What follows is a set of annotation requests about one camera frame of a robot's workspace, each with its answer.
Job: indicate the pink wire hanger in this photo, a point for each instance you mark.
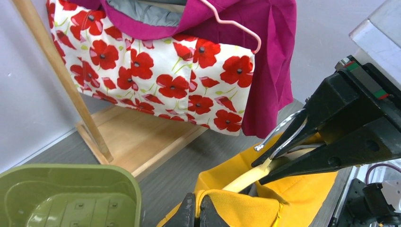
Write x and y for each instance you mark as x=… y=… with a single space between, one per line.
x=234 y=23

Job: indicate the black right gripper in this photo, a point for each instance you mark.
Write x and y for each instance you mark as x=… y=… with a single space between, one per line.
x=356 y=111

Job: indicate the grey garment lining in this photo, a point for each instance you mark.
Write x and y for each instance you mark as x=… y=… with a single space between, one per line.
x=151 y=12

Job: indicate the cream plastic hanger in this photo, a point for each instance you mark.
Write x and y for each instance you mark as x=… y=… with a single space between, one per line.
x=253 y=175

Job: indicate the green plastic bin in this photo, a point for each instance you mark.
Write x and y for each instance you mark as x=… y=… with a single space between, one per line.
x=67 y=195

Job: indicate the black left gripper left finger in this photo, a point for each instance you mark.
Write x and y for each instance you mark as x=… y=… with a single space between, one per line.
x=185 y=215

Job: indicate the yellow pleated skirt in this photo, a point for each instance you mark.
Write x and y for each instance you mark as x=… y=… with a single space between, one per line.
x=288 y=202

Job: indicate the wooden clothes rack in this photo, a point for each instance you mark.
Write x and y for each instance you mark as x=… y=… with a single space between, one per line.
x=133 y=140

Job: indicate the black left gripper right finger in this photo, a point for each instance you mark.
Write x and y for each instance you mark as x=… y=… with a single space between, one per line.
x=209 y=216

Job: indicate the magenta dress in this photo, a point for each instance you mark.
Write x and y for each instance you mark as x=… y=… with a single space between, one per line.
x=274 y=21

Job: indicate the white red poppy garment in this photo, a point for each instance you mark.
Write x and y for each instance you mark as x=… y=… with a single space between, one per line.
x=181 y=78

